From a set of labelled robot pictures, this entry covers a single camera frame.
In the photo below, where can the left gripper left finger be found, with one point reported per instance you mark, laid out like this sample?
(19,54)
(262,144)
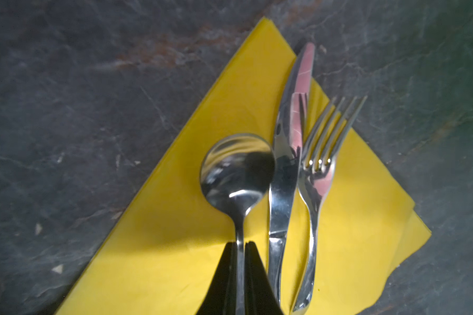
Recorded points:
(221,295)

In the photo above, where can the silver fork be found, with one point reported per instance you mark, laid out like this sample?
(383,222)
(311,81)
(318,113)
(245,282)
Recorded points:
(317,170)

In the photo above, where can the silver spoon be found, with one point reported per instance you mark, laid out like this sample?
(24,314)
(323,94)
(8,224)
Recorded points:
(235,175)

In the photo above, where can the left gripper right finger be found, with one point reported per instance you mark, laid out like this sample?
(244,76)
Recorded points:
(259,298)

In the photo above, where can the yellow paper napkin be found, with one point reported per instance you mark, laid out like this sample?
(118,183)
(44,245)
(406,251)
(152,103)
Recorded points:
(161,256)

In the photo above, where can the silver knife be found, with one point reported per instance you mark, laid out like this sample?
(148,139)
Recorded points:
(287,147)

